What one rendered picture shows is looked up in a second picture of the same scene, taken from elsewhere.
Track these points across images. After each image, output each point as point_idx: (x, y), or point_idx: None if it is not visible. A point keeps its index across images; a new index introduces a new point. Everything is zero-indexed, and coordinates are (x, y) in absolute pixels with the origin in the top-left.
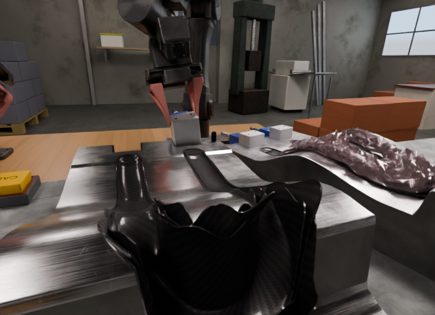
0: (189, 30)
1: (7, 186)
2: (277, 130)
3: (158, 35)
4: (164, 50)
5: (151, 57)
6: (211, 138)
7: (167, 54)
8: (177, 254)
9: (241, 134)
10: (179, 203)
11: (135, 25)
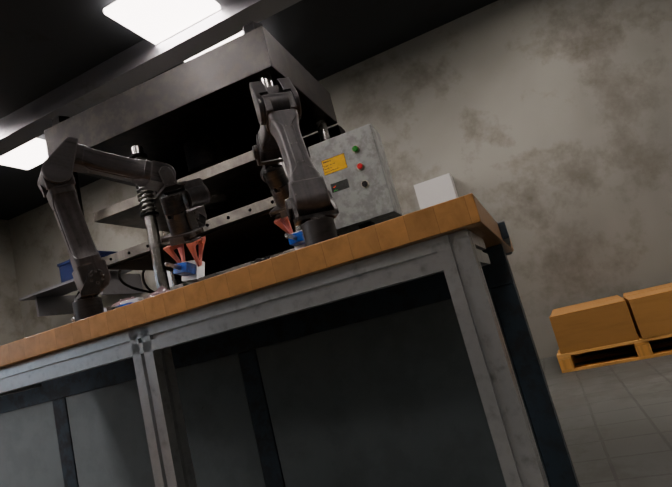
0: (75, 196)
1: None
2: (104, 308)
3: (200, 212)
4: (202, 220)
5: (192, 220)
6: (180, 283)
7: (205, 223)
8: None
9: (139, 298)
10: (269, 255)
11: (205, 203)
